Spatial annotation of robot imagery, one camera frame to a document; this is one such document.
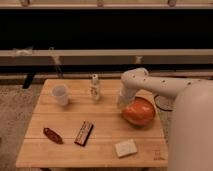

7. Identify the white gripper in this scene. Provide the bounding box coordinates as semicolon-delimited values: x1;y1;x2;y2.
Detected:
117;87;137;108

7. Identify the orange ceramic bowl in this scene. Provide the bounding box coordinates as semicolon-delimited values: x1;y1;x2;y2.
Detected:
121;97;156;126

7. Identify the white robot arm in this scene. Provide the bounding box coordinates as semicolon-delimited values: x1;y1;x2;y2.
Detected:
117;68;213;171

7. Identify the small clear bottle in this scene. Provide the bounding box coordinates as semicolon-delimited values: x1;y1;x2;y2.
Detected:
90;74;100;101

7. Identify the beige square sponge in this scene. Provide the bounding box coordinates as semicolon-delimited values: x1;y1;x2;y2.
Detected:
115;139;137;158

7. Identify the brown chocolate bar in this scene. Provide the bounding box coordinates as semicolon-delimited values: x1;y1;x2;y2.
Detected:
74;121;94;146

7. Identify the wooden table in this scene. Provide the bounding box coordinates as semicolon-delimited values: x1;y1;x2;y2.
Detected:
16;79;168;168

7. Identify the translucent plastic cup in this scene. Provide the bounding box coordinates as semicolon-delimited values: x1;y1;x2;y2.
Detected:
51;85;69;106

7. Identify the dark red snack packet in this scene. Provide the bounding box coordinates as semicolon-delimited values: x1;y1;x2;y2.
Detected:
43;128;63;144

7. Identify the long grey rail bench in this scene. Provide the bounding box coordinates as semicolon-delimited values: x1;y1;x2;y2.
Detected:
0;49;213;66

